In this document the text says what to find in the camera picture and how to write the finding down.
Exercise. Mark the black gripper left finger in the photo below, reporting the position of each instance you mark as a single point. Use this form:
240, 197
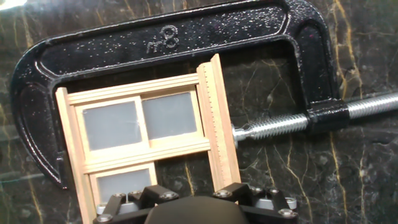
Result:
158, 193

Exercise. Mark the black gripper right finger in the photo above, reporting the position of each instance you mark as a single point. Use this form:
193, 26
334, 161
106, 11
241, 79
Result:
233, 191

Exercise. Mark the small wooden sliding window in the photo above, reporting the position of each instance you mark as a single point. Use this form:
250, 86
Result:
143, 154

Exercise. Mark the black marble pattern mat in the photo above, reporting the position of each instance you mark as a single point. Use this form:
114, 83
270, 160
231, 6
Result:
311, 174

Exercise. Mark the black C-clamp with steel screw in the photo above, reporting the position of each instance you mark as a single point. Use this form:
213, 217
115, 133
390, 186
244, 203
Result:
217, 28

